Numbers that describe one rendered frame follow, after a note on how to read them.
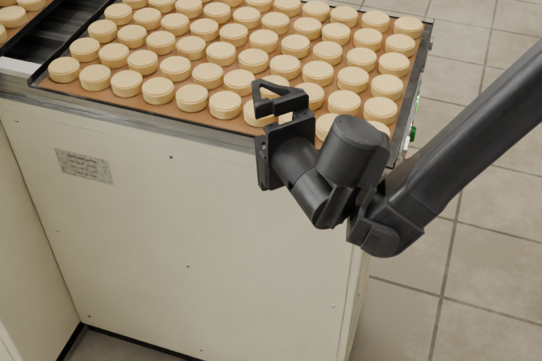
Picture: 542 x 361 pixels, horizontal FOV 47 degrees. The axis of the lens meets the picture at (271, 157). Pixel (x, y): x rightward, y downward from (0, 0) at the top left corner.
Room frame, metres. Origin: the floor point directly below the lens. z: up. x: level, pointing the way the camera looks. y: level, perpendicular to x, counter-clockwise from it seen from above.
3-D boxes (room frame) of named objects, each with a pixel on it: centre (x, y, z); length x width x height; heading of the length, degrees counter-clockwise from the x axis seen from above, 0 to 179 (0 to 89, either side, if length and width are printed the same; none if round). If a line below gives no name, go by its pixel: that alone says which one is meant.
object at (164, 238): (0.92, 0.12, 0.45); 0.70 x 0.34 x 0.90; 72
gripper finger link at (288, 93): (0.60, 0.00, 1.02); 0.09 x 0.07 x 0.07; 26
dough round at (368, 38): (0.93, -0.17, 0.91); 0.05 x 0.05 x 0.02
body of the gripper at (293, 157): (0.54, -0.03, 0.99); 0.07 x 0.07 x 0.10; 26
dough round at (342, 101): (0.75, -0.11, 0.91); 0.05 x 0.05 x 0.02
